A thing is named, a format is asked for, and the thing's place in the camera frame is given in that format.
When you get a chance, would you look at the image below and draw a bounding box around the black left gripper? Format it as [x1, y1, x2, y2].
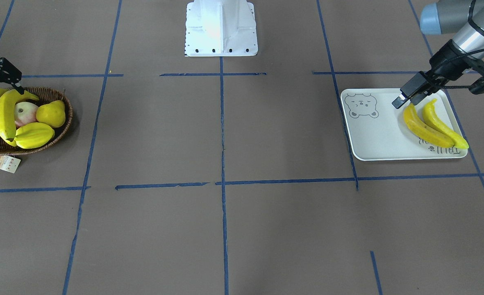
[392, 40, 484, 109]

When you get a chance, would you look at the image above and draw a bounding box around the yellow banana with dark tip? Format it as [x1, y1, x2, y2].
[0, 89, 39, 145]

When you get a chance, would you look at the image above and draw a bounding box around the deep yellow banana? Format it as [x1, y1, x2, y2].
[403, 103, 454, 148]

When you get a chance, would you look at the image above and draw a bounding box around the bright yellow-green banana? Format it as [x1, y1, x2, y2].
[422, 98, 470, 150]

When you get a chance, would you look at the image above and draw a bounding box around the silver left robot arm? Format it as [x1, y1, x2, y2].
[392, 0, 484, 109]

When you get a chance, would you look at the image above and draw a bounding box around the brown wicker fruit basket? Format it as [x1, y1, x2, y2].
[0, 86, 74, 156]

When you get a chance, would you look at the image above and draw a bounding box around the pale green red apple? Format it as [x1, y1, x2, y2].
[14, 102, 39, 128]

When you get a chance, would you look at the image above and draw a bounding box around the white rectangular bear tray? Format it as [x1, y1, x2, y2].
[341, 88, 467, 161]

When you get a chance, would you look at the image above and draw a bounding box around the yellow star fruit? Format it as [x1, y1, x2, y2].
[15, 122, 55, 149]

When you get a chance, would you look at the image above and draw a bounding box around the yellow pear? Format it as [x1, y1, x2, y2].
[36, 100, 66, 128]

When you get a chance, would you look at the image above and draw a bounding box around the paper price tag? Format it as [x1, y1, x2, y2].
[0, 155, 21, 174]

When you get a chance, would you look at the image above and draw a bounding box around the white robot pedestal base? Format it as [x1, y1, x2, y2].
[184, 0, 259, 57]

